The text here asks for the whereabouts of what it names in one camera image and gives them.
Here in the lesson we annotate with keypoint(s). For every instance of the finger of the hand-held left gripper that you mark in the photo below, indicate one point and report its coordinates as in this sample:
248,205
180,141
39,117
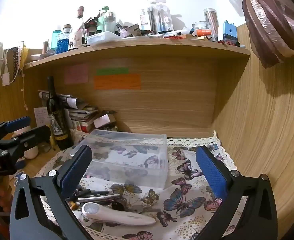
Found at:
17,124
33,135

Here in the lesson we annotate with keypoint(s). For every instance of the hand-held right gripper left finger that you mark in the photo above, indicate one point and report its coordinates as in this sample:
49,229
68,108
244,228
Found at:
76,172

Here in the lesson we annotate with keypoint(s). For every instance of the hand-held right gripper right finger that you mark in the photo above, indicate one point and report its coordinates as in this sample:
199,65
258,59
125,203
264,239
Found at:
211,173

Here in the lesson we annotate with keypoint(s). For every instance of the clear plastic storage box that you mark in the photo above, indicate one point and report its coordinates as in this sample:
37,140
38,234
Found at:
127,155

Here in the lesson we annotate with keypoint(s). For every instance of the white handheld device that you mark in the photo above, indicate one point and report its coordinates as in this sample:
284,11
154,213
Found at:
117,216

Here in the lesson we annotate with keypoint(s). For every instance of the person's left hand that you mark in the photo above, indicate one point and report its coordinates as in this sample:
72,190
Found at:
4,195

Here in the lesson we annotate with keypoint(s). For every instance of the white cup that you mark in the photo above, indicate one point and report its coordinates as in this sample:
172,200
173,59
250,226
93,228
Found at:
31,152

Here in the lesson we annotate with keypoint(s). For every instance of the white note paper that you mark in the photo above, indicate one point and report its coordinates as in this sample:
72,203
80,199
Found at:
40,117

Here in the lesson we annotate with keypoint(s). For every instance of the black pen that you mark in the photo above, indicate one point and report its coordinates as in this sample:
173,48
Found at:
97,193

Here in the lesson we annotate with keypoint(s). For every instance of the dark wine bottle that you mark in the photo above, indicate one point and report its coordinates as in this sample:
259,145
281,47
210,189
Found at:
58,120

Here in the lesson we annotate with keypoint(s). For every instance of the butterfly print tablecloth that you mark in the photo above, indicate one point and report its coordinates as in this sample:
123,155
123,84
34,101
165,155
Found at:
184,205

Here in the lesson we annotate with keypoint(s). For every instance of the pile of boxes and packets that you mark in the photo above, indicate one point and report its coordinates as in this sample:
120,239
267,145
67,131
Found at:
79,115

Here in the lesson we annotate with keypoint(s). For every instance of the bowl of coins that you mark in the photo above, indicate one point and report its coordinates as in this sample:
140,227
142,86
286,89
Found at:
103,121

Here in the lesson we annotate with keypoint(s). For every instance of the pink sticky note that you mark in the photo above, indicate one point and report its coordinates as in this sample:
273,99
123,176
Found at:
76,73

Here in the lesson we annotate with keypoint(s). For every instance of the teal bottle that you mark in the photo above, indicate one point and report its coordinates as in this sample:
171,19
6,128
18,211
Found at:
55,40

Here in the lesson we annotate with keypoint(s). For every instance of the blue bottle with beige cap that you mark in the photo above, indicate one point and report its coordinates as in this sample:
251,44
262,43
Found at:
63,42

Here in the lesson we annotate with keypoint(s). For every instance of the orange sticky note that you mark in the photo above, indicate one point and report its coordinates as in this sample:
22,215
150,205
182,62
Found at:
117,81

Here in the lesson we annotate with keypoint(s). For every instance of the green sticky note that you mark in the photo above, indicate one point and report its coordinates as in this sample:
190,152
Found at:
112,71

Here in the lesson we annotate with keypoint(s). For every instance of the clear glass bottle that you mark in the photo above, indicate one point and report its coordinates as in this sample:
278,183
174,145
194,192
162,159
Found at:
79,30

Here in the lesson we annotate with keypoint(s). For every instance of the white plastic lidded box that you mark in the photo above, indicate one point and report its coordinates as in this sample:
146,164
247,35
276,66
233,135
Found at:
104,38

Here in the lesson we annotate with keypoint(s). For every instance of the mint green pump bottle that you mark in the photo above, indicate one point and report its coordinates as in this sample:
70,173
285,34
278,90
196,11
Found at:
101,22

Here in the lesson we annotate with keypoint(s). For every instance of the clear cosmetic bottle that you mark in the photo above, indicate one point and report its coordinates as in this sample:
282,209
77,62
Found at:
110,22

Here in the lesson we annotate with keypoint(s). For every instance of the wooden shelf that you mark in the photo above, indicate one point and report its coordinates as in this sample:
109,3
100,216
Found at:
142,48

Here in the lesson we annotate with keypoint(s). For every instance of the orange capped marker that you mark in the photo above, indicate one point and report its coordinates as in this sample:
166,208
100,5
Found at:
203,32

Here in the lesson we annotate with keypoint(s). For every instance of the blue plastic gadget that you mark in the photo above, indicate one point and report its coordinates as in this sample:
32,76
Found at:
229,32

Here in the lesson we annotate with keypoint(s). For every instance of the round glass jar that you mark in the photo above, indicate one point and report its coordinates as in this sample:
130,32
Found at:
200,27

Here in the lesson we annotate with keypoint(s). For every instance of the tall clear jar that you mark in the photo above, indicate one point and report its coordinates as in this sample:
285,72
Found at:
211,21

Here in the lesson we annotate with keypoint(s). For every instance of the brown fabric bag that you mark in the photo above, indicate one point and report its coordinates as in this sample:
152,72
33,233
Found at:
269,27

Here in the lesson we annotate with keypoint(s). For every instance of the clear packs of brushes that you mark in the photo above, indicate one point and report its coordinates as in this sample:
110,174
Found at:
156,17

